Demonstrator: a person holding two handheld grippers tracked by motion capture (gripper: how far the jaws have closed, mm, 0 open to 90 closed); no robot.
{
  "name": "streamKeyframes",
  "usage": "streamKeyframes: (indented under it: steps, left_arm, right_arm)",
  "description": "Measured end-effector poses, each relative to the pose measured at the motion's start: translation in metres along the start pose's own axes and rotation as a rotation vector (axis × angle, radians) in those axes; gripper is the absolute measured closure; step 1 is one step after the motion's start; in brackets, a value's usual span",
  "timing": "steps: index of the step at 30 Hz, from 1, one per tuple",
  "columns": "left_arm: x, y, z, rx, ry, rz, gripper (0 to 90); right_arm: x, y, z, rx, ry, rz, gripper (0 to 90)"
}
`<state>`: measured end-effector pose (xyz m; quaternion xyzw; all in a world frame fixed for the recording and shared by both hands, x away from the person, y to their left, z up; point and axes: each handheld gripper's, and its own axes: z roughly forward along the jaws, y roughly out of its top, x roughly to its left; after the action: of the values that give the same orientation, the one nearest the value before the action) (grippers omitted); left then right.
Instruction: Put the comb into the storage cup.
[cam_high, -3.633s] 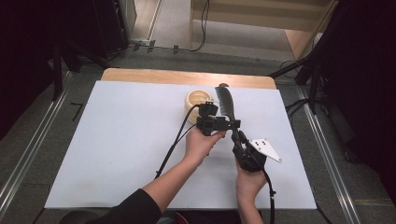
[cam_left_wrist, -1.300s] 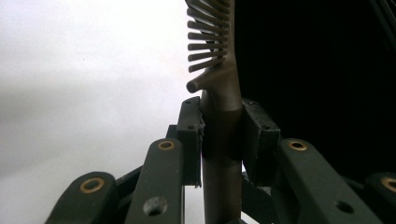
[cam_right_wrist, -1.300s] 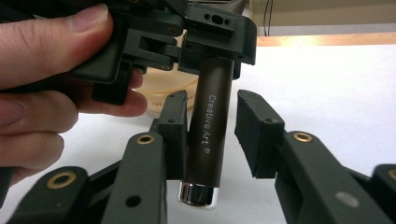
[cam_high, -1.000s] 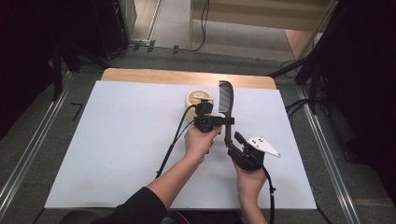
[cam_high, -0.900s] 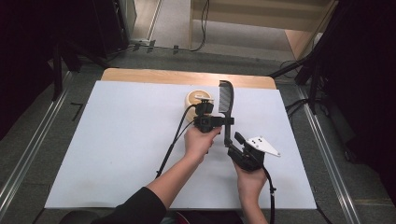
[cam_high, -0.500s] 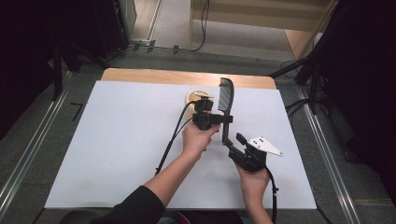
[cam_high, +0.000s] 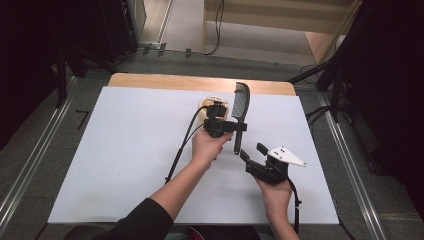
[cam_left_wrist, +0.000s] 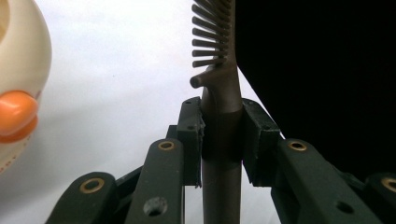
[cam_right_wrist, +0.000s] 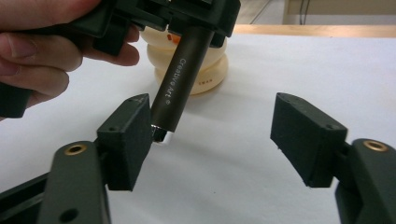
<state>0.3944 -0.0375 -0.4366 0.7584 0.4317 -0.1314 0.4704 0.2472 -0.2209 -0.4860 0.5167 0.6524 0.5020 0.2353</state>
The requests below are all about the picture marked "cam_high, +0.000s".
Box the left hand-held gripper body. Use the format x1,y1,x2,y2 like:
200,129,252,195
203,96,234,139

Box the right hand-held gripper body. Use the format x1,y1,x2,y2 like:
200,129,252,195
244,145,308,185

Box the black comb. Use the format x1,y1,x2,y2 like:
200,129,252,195
230,81,251,156

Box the person's left hand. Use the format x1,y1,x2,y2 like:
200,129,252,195
190,129,234,171

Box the person's right hand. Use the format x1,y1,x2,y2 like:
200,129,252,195
254,176,295,216

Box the wooden table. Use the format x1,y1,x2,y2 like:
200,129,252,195
108,72,297,97

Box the white board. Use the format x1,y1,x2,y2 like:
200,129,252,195
47,85,340,225

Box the black metal stand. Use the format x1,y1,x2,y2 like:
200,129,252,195
54,39,118,109
288,39,354,124

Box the dark cabinet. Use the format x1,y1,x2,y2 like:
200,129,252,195
96,0,139,63

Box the left hand-held gripper black cable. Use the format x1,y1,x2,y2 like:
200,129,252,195
164,105,209,185

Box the hand-held gripper black cable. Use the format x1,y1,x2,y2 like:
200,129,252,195
164,105,209,185
287,177,303,235

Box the right hand-held gripper black cable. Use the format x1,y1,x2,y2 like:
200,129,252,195
287,177,303,235

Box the black floor cables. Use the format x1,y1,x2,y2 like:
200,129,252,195
304,105,334,129

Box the metal floor rail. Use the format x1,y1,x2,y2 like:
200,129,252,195
316,91,388,240
0,75,80,233

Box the black hanging cable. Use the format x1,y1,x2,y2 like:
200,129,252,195
203,0,225,56

